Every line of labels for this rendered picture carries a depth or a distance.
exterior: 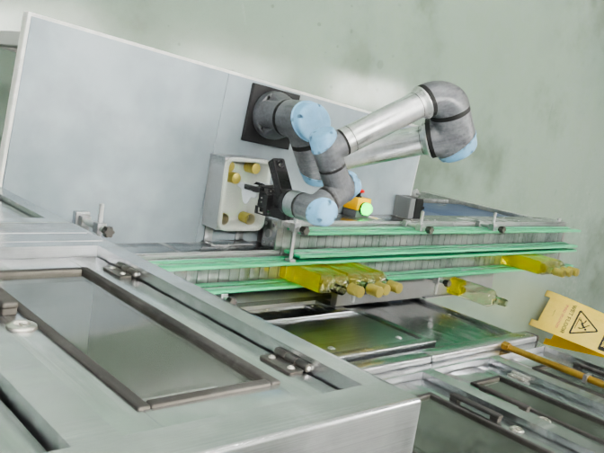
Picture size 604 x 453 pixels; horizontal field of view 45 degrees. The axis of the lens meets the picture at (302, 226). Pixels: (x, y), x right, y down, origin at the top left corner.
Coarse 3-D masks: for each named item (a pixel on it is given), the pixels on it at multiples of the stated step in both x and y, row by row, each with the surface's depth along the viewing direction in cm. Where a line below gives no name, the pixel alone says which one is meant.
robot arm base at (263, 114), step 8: (264, 96) 223; (272, 96) 223; (280, 96) 222; (288, 96) 224; (256, 104) 223; (264, 104) 221; (272, 104) 220; (256, 112) 222; (264, 112) 221; (272, 112) 219; (256, 120) 223; (264, 120) 221; (272, 120) 219; (256, 128) 225; (264, 128) 224; (272, 128) 221; (264, 136) 226; (272, 136) 224; (280, 136) 223
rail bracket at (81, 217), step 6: (102, 204) 176; (78, 210) 185; (84, 210) 186; (102, 210) 177; (78, 216) 184; (84, 216) 183; (90, 216) 184; (102, 216) 177; (72, 222) 185; (78, 222) 184; (84, 222) 182; (90, 222) 180; (96, 222) 177; (102, 222) 178; (84, 228) 186; (96, 228) 176; (102, 228) 175; (108, 228) 173; (96, 234) 178; (102, 234) 174; (108, 234) 174
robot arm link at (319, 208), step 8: (304, 192) 196; (320, 192) 192; (328, 192) 192; (296, 200) 194; (304, 200) 192; (312, 200) 190; (320, 200) 189; (328, 200) 189; (296, 208) 193; (304, 208) 191; (312, 208) 189; (320, 208) 187; (328, 208) 189; (336, 208) 191; (296, 216) 195; (304, 216) 191; (312, 216) 189; (320, 216) 188; (328, 216) 189; (336, 216) 191; (312, 224) 192; (320, 224) 189; (328, 224) 190
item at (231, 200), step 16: (240, 160) 216; (256, 160) 220; (224, 176) 213; (256, 176) 227; (224, 192) 214; (240, 192) 227; (224, 208) 224; (240, 208) 228; (240, 224) 225; (256, 224) 227
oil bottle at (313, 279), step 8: (280, 272) 230; (288, 272) 227; (296, 272) 224; (304, 272) 221; (312, 272) 219; (320, 272) 219; (296, 280) 224; (304, 280) 221; (312, 280) 219; (320, 280) 216; (328, 280) 216; (312, 288) 219; (320, 288) 216
